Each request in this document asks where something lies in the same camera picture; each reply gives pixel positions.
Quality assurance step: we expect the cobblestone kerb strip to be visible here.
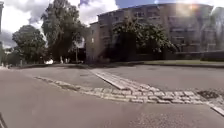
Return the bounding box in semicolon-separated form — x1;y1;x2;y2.
33;69;224;118

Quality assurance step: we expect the leafy tree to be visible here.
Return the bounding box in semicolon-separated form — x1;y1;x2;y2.
111;18;178;63

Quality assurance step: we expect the large brown apartment building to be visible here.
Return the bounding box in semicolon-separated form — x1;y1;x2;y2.
84;2;224;64

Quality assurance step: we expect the grey asphalt street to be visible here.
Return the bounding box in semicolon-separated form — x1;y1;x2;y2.
19;63;224;93

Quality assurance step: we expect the tall green tree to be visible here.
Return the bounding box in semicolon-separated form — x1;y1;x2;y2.
40;0;87;64

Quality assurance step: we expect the grey asphalt pavement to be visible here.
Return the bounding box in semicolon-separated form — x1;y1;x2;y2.
0;68;224;128

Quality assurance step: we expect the green lawn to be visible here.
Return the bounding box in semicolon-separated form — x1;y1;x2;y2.
109;59;224;67

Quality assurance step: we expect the round green tree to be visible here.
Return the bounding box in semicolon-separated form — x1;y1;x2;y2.
11;24;48;65

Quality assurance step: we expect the drain cover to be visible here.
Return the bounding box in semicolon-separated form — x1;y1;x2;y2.
196;89;221;100

